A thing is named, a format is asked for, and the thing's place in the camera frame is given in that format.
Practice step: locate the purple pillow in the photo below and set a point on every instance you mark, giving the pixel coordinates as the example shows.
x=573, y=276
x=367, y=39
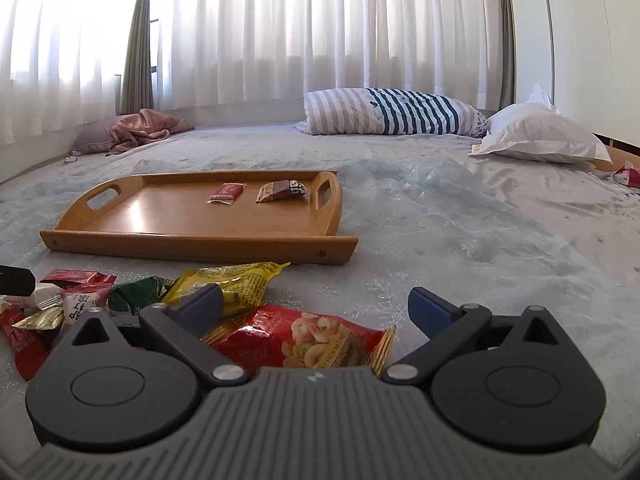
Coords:
x=92, y=135

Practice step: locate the grey green curtain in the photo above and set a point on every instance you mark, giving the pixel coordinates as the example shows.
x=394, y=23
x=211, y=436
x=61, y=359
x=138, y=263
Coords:
x=137, y=60
x=507, y=60

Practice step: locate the small pale object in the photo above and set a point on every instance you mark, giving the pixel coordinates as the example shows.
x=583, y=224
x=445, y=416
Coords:
x=70, y=160

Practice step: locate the white pillow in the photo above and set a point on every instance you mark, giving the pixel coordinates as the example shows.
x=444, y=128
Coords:
x=540, y=135

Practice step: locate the chocolate nut bar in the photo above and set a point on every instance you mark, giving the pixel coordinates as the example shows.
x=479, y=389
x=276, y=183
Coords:
x=280, y=191

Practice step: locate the gold snack packet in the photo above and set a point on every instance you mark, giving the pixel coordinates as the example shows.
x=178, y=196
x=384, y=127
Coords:
x=40, y=319

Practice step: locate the pink crumpled cloth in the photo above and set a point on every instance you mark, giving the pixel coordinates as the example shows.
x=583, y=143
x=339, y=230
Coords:
x=140, y=127

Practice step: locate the white bed sheet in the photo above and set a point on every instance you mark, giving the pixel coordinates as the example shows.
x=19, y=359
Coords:
x=550, y=200

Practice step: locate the yellow snack packet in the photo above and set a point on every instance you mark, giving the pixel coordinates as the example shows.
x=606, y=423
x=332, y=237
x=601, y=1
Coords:
x=240, y=280

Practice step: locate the wooden bed frame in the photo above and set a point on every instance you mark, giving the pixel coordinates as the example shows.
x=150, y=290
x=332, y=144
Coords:
x=620, y=155

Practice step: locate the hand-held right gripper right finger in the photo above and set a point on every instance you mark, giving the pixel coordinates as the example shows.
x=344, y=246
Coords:
x=430, y=310

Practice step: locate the small red snack bar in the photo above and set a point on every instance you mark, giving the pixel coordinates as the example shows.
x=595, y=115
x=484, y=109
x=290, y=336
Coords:
x=70, y=277
x=227, y=192

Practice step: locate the light blue snowflake bedspread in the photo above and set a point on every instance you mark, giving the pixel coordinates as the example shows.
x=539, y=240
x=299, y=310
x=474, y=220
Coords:
x=425, y=220

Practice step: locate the white sheer curtain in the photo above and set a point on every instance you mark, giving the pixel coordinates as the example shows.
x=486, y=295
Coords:
x=60, y=35
x=325, y=25

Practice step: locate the white wardrobe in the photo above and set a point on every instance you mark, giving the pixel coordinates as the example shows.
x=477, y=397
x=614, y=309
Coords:
x=590, y=35

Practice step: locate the red nut packet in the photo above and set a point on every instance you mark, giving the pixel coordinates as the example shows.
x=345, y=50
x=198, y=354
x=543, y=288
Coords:
x=300, y=335

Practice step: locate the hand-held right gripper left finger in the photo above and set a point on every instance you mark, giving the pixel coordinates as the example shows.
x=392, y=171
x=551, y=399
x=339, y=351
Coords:
x=202, y=305

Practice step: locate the striped pillow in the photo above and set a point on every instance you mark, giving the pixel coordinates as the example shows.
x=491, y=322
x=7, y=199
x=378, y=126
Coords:
x=400, y=110

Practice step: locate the green snack packet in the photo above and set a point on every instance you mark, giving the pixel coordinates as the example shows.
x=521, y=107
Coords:
x=135, y=295

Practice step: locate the red white small packet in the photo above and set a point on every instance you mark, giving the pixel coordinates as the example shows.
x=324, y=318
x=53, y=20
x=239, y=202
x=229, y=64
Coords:
x=627, y=172

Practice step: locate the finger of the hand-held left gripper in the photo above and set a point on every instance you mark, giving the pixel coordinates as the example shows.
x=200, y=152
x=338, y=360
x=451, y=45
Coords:
x=17, y=281

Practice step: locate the white pink candy packet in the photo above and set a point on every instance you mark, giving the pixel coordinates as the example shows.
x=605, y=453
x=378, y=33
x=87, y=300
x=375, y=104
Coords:
x=42, y=296

